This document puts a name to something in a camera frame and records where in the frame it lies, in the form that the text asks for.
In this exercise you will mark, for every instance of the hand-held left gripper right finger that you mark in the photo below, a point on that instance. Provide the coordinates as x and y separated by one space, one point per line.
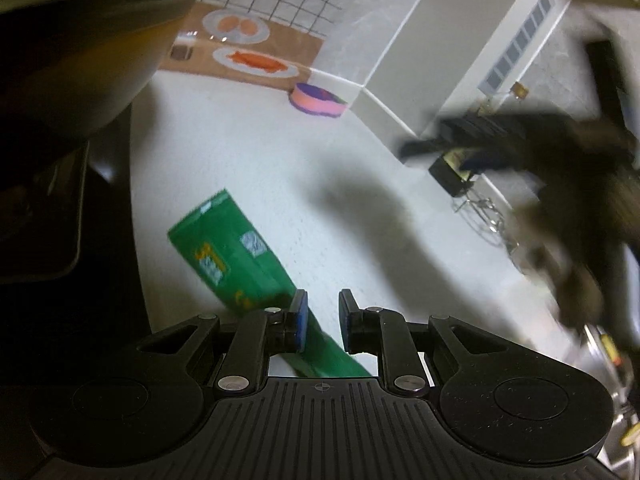
346 320

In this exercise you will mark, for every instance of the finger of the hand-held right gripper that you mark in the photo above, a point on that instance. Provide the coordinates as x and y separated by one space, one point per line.
450 142
480 162

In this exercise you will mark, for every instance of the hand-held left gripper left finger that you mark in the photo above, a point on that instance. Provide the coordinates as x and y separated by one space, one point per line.
300 320

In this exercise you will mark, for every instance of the long green packet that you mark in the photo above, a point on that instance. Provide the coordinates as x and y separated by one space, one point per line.
225 255

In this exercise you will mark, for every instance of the dark sauce bottle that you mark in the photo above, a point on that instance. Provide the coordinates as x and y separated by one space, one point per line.
450 175

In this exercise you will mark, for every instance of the pink and purple bowl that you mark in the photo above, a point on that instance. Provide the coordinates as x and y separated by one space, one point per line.
315 102

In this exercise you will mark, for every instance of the steel sink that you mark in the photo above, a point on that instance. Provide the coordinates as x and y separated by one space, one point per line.
622 390

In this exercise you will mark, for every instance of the black gas stove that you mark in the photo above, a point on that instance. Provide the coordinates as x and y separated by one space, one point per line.
50 220

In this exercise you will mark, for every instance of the black orange wok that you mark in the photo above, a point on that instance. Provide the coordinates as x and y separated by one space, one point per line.
75 60

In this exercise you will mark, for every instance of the white wall vent grille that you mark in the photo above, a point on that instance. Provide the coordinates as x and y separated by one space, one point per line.
520 40

